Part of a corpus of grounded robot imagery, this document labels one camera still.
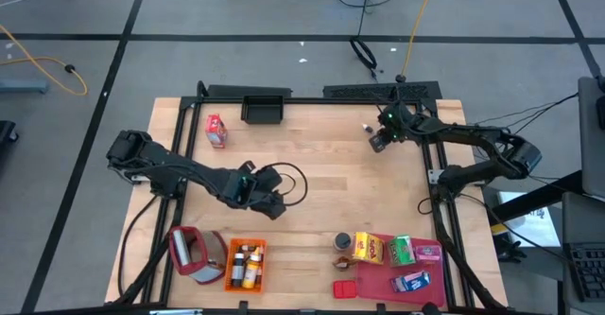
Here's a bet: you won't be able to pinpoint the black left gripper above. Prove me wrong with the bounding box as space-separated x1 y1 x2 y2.
226 161 288 220

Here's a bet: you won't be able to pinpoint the dark bottle with white label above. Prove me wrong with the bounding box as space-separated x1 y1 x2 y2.
231 252 246 288

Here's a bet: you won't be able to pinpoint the garlic powder jar black lid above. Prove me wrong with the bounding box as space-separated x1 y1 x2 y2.
333 232 353 252

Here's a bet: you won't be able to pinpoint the taco seasoning packet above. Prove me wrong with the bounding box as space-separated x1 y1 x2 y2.
333 255 360 272

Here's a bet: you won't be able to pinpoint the yellow Corn Pops cereal box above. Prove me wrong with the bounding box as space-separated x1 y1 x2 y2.
352 231 386 265

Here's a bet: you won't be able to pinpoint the green Apple Jacks cereal box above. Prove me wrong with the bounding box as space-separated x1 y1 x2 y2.
387 234 417 268

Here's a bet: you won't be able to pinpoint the pink cereal box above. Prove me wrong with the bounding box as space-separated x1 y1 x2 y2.
413 244 443 264

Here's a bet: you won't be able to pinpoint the blue cereal box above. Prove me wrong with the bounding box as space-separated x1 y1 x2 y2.
389 271 432 293

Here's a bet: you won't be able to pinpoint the black perforated computer case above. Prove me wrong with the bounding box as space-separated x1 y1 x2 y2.
322 80 443 102

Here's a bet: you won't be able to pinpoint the red cereal box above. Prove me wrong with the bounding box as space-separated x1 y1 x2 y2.
204 114 229 149

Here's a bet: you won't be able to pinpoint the black plastic basket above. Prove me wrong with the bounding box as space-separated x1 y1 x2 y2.
240 96 285 126

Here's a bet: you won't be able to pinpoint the orange plastic basket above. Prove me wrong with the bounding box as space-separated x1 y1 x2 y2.
224 237 268 294

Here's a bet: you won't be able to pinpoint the black metal box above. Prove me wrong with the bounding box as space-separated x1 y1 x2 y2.
206 84 293 99

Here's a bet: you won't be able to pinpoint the small red plastic container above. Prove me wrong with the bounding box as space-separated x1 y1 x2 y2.
333 280 359 300

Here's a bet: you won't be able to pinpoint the pink plastic tray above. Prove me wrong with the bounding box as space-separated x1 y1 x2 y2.
354 233 448 308

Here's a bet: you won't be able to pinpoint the black diagonal beam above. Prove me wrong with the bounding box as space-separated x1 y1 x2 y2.
491 170 585 224

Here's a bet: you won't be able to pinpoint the white box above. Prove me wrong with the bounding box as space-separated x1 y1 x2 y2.
498 191 562 249

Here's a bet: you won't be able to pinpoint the grey desk with keyboard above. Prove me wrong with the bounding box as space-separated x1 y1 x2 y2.
560 191 605 315

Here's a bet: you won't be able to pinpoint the black keyboard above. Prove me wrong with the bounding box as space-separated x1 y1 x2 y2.
566 242 605 303

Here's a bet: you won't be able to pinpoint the grey stand base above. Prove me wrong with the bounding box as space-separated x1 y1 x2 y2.
0 79 49 95

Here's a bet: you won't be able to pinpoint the black cart part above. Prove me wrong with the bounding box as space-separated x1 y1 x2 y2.
0 119 20 158

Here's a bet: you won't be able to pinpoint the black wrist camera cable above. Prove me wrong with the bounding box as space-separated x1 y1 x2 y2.
262 162 309 207

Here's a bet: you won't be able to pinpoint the black coiled cable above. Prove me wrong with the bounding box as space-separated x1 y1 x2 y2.
348 0 385 80

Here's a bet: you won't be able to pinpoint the black aluminium rig frame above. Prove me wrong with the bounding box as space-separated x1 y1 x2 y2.
112 95 510 315

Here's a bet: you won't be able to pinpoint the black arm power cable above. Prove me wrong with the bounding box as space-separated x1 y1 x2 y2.
116 194 160 300

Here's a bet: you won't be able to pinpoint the thin black desk cables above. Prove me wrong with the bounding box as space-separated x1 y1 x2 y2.
467 92 580 158

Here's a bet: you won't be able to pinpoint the looped yellow cable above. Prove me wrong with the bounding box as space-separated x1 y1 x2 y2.
0 24 89 96

